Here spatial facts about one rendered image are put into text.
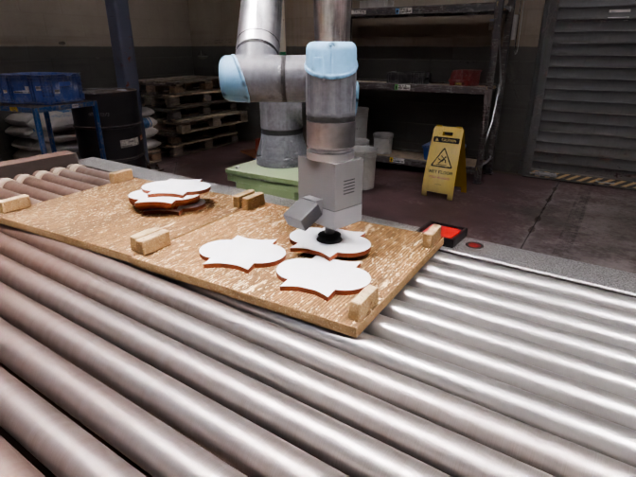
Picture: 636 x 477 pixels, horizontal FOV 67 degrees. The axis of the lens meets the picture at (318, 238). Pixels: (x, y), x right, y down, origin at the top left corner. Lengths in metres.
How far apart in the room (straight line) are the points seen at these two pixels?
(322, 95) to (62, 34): 5.75
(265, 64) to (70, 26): 5.66
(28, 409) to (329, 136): 0.49
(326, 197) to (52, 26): 5.72
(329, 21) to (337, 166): 0.53
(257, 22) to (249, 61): 0.09
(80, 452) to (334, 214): 0.45
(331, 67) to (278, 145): 0.63
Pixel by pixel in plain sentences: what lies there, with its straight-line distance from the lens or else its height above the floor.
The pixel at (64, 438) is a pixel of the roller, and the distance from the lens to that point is 0.53.
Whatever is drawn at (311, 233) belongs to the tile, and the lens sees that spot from 0.83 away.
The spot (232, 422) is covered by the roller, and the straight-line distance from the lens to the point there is 0.50.
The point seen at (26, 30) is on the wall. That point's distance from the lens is 6.17.
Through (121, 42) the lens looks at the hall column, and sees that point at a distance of 5.31.
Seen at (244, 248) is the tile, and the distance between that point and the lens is 0.80.
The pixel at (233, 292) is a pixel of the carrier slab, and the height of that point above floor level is 0.93.
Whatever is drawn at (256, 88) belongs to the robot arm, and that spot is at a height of 1.19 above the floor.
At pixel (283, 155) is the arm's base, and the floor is 0.98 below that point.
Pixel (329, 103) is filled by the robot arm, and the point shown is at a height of 1.18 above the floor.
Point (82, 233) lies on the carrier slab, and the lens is 0.97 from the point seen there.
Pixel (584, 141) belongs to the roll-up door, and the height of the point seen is 0.41.
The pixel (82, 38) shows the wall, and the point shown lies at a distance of 6.49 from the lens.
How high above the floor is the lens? 1.25
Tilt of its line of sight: 22 degrees down
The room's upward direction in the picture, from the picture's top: straight up
